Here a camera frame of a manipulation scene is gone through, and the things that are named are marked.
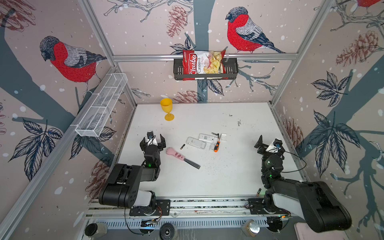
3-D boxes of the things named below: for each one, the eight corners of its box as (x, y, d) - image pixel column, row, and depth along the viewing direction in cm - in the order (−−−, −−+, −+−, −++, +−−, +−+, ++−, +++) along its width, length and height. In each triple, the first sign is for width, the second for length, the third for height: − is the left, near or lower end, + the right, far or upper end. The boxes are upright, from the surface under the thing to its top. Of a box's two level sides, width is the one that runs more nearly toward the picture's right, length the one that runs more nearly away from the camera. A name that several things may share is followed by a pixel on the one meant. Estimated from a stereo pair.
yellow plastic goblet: (163, 121, 113) (159, 107, 101) (165, 112, 119) (161, 98, 107) (173, 121, 113) (170, 107, 101) (174, 112, 119) (172, 98, 107)
